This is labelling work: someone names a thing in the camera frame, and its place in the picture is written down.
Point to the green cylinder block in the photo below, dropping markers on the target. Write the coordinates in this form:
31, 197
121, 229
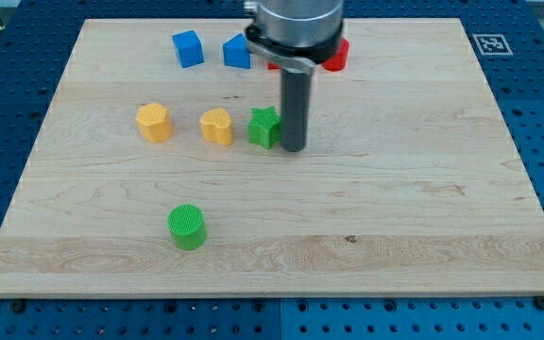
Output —
187, 226

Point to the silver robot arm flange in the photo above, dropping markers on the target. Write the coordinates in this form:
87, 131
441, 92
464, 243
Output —
295, 35

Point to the green star block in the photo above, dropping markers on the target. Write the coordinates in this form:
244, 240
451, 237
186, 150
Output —
264, 127

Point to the yellow heart block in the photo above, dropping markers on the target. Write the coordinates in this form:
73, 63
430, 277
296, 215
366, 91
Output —
216, 126

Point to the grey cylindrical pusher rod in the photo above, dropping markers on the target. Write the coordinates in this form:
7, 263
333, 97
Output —
294, 107

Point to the red block behind rod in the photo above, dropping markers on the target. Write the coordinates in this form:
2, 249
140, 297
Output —
272, 66

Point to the wooden board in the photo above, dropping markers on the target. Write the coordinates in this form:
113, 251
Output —
409, 185

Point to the blue wedge block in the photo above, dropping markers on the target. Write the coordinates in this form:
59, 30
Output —
235, 52

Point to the red cylinder block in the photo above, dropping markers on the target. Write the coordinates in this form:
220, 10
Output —
339, 60

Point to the blue cube block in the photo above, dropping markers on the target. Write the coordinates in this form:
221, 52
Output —
188, 48

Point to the white fiducial marker tag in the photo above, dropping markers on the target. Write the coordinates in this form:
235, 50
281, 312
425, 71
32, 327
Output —
492, 44

